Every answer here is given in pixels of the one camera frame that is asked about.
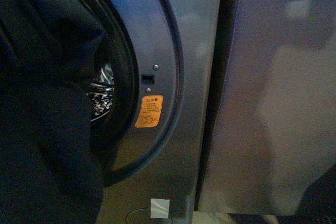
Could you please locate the dark navy garment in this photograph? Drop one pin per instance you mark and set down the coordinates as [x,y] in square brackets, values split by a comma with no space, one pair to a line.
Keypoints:
[47,171]

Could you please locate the grey front-load washing machine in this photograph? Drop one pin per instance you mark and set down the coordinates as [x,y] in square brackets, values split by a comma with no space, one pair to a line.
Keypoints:
[152,47]

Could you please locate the orange warning sticker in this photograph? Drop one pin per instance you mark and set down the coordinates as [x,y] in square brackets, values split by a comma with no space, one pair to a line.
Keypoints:
[150,111]

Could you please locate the white tape label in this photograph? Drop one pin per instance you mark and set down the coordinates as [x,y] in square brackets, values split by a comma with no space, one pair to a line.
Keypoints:
[159,208]

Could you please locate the grey side panel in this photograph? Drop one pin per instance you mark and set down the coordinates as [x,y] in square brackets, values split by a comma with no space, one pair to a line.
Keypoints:
[269,139]

